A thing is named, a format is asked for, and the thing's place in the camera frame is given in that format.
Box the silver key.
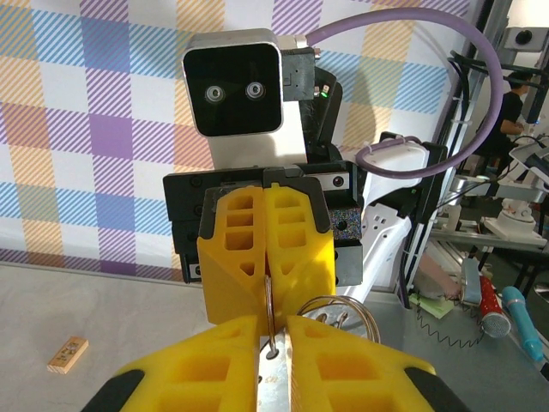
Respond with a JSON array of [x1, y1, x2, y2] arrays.
[[256, 330, 293, 412]]

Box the person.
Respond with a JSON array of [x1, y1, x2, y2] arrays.
[[475, 71, 540, 173]]

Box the pink foam piece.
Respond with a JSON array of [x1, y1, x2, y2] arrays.
[[418, 252, 461, 301]]

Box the aluminium frame post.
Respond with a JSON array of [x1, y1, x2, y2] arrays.
[[401, 0, 514, 301]]

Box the red dotted tube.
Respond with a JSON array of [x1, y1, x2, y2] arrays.
[[478, 276, 504, 319]]

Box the green sticky notes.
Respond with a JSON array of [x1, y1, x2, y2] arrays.
[[410, 291, 454, 319]]

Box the large metal keyring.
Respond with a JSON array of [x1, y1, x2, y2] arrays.
[[262, 276, 382, 360]]

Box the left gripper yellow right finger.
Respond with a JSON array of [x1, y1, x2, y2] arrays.
[[286, 315, 473, 412]]

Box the wooden tiger picture block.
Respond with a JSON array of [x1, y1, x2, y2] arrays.
[[46, 336, 90, 376]]

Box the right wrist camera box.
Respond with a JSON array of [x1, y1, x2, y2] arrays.
[[182, 28, 285, 139]]

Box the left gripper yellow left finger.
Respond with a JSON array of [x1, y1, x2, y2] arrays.
[[81, 315, 261, 412]]

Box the black coiled cord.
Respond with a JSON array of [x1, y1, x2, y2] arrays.
[[413, 295, 486, 349]]

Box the grey mounted device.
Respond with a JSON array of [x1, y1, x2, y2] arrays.
[[502, 26, 549, 52]]

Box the silver oblong device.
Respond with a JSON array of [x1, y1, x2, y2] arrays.
[[460, 257, 485, 306]]

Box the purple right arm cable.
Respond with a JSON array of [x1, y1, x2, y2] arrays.
[[306, 10, 505, 178]]

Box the blue toy microphone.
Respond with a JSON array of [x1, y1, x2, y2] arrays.
[[482, 286, 544, 362]]

